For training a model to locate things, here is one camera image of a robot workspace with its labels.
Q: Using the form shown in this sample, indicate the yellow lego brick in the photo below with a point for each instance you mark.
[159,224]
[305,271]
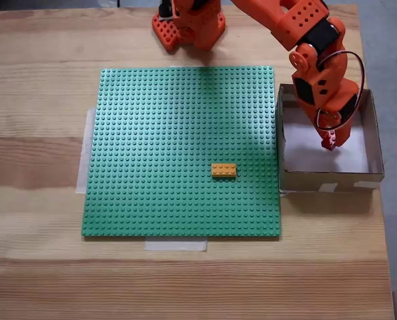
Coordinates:
[223,170]

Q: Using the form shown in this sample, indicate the red lego brick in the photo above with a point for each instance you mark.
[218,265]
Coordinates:
[328,141]

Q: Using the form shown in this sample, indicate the white paper sheet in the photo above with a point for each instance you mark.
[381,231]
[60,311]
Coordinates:
[301,156]

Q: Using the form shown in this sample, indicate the open cardboard box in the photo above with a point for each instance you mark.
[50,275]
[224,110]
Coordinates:
[318,182]

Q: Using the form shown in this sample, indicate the green lego baseplate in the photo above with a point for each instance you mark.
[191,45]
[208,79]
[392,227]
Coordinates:
[185,206]

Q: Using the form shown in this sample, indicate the masking tape strip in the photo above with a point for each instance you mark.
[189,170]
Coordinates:
[177,66]
[175,245]
[82,166]

